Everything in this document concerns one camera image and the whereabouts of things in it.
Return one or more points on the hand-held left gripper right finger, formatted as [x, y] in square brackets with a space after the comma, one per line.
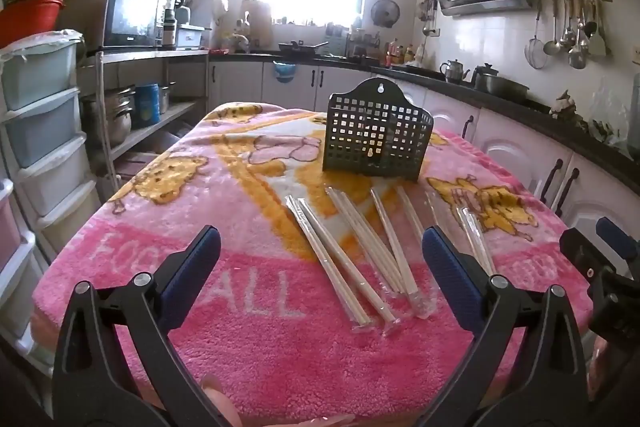
[450, 277]

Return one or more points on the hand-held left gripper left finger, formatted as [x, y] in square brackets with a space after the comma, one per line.
[192, 272]

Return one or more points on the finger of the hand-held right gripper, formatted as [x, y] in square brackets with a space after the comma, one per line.
[620, 239]
[585, 249]

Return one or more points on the dark green perforated utensil holder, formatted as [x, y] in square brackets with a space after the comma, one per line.
[345, 167]

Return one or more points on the person's left hand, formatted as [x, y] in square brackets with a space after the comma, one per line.
[220, 399]

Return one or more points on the pink cartoon printed blanket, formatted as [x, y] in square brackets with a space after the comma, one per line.
[250, 357]

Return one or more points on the clear plastic bag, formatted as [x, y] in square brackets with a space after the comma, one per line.
[610, 112]

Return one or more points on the black kitchen countertop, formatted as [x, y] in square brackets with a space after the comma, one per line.
[550, 121]

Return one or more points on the ginger root pile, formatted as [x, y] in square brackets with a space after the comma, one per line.
[564, 104]

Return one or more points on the blue canister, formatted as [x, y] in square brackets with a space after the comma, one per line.
[147, 101]

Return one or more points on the steel pot with black lid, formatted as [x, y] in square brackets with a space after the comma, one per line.
[500, 87]

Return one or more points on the steel ladle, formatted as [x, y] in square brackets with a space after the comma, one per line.
[567, 38]
[551, 47]
[576, 58]

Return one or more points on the green spatula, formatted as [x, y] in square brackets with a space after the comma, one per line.
[598, 46]

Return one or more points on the steel mesh strainer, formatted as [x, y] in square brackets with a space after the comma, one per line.
[536, 54]

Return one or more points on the steel kettle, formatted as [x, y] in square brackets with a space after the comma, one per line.
[454, 72]

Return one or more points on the plastic drawer tower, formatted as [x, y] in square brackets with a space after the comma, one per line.
[40, 117]

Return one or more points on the blue hanging basket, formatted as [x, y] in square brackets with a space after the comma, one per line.
[284, 73]

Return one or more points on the metal shelf rack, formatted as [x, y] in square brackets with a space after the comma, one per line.
[150, 55]

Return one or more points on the group of condiment bottles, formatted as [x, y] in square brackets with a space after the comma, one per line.
[400, 54]

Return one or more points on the white lidded container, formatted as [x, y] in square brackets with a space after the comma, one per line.
[190, 38]

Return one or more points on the black wok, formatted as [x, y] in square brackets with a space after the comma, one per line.
[300, 48]

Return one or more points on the tall white jug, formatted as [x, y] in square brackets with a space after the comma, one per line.
[257, 24]

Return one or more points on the black microwave oven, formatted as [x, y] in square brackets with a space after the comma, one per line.
[132, 14]

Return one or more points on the black blender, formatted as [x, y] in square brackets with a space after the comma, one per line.
[172, 2]

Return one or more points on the small round fan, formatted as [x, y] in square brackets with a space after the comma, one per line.
[385, 13]

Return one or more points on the red plastic bucket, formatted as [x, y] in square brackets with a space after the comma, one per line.
[30, 19]

